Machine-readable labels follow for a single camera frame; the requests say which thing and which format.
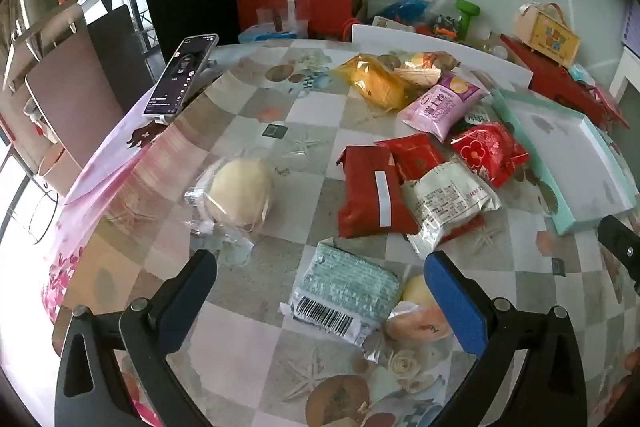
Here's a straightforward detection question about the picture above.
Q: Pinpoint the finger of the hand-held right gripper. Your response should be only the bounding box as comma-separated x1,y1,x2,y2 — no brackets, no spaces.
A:
597,214,640,295

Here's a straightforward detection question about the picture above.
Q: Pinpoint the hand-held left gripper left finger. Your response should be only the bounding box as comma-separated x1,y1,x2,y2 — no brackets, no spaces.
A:
54,249,218,427

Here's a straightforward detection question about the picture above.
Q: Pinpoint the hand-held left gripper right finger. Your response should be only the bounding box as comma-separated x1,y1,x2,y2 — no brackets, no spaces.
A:
424,251,588,427

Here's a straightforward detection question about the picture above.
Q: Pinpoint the peach pastry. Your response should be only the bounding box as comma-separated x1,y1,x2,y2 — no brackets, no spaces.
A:
370,274,451,360

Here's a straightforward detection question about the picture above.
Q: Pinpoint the silver white snack packet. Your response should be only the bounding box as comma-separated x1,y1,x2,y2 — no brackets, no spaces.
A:
400,158,502,260

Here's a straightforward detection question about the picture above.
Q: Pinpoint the teal shallow box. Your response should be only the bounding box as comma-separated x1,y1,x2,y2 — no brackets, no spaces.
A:
490,88,640,237

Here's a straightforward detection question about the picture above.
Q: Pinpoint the teal barcode snack packet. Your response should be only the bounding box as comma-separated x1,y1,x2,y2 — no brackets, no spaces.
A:
280,241,403,348

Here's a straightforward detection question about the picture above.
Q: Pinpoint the cream bun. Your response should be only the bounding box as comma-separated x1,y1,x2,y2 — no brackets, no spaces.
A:
185,157,276,265

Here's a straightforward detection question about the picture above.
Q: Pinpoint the dark red snack packet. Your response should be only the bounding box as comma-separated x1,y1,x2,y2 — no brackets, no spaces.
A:
337,146,421,239

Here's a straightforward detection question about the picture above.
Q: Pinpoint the red flower-print snack packet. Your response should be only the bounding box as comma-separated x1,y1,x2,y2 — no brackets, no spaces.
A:
450,122,531,190

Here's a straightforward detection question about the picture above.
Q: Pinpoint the pink red patterned packet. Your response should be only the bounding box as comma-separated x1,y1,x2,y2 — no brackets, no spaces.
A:
590,84,629,128

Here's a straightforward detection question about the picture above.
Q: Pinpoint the pink floral tablecloth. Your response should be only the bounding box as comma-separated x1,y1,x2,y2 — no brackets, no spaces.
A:
42,107,168,325

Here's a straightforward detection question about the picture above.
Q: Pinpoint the small red snack packet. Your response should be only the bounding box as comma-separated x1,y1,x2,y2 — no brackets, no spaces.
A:
375,133,448,182

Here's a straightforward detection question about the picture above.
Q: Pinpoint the dark red gift box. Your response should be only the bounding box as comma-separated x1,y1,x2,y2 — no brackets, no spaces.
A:
500,34,631,130

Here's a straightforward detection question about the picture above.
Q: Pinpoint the light blue packet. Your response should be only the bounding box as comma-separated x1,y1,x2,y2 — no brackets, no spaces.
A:
567,64,596,86

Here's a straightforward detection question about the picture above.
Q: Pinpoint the pink snack packet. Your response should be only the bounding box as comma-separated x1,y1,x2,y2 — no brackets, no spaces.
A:
397,71,490,142

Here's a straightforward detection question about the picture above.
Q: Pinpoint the smartphone on stand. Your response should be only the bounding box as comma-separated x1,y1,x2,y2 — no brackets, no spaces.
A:
143,33,220,125

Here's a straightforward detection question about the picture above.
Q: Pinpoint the pinkish brown chair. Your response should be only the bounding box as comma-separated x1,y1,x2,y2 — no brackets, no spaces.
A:
25,3,126,168

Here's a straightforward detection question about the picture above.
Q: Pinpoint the yellow snack packet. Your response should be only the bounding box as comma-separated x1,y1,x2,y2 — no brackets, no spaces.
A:
331,54,418,112

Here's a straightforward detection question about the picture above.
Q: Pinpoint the orange clear-wrapped snack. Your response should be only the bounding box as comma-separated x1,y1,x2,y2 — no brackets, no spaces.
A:
377,51,461,88

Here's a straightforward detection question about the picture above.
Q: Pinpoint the dark brown chair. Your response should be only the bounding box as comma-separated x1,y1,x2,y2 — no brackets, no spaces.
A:
87,4,157,112

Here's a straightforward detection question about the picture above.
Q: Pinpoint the white foam board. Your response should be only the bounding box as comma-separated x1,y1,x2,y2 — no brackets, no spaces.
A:
351,24,531,88

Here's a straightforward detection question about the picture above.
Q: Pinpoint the green dumbbell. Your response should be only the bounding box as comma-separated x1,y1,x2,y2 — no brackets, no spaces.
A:
454,0,482,42

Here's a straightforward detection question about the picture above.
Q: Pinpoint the pile of small toys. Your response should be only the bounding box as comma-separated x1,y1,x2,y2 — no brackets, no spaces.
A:
415,12,467,40

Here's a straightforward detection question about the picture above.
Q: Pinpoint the small colourful printed box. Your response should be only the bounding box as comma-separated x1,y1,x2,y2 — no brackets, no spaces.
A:
372,16,416,32

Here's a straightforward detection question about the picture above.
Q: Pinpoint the blue refill pouch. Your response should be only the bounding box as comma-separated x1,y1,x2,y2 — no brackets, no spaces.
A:
387,0,436,28

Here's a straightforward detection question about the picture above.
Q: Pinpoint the clear plastic container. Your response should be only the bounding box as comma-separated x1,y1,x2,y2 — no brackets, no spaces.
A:
255,0,311,30

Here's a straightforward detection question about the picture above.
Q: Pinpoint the large red box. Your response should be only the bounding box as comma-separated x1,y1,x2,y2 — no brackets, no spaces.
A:
237,0,363,40

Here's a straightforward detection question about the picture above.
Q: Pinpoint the tan gift box with handle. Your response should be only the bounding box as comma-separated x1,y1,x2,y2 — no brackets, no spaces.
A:
515,3,581,68

